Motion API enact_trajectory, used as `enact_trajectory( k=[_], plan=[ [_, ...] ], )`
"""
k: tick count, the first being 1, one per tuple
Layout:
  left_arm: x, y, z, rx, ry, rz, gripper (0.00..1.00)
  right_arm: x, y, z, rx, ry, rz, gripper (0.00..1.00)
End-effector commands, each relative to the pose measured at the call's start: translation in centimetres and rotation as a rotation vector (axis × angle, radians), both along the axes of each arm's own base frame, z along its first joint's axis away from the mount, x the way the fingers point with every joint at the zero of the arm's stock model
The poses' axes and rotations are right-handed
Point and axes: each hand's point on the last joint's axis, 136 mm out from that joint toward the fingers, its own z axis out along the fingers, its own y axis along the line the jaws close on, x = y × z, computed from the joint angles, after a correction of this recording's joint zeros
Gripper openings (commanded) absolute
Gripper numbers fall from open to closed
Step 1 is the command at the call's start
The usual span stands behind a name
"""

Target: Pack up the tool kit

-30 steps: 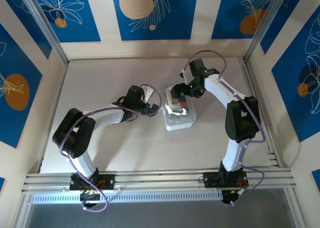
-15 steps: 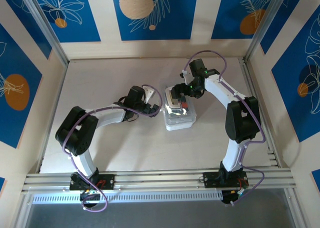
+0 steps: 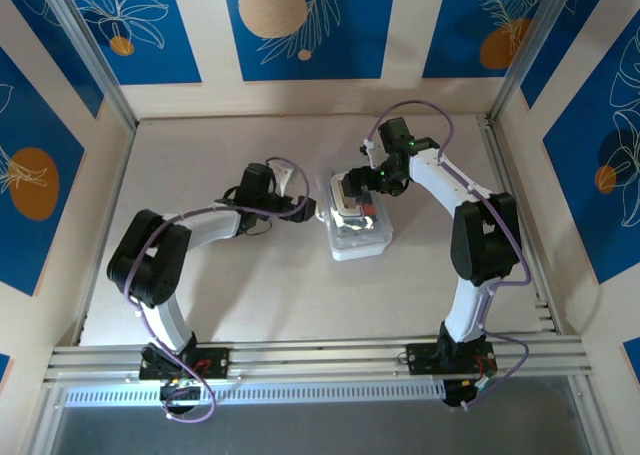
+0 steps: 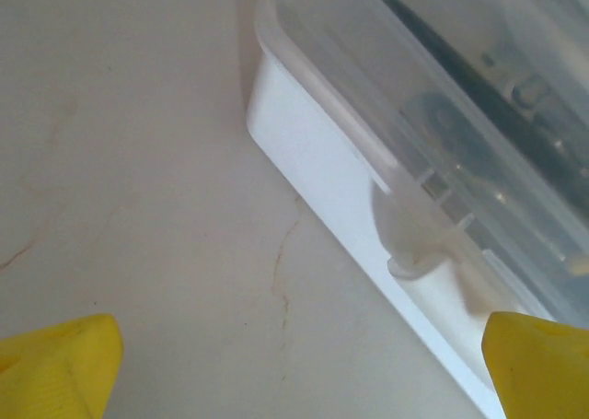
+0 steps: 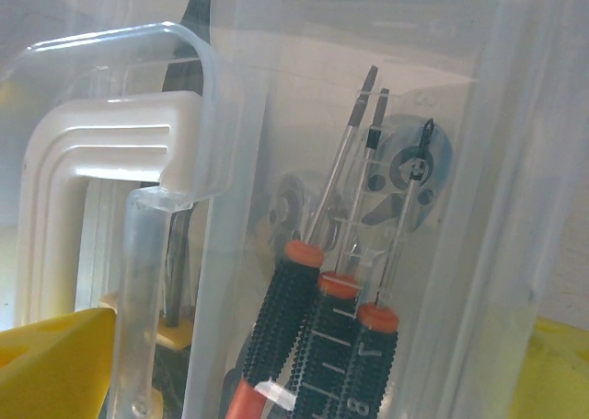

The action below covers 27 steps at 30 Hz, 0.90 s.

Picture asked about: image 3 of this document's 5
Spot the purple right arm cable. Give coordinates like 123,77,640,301
367,99,531,411

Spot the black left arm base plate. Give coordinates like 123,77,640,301
138,345,231,381

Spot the aluminium side rail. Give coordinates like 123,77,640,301
474,114,561,336

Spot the aluminium frame post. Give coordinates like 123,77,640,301
487,0,576,124
37,0,139,131

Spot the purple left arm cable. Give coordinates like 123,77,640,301
122,155,311,422

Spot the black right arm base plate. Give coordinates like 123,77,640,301
405,342,499,376

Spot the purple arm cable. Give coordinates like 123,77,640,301
367,99,531,411
122,155,311,422

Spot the slotted grey cable duct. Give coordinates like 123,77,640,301
62,380,449,409

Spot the long aluminium base rail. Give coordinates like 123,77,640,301
42,337,596,389

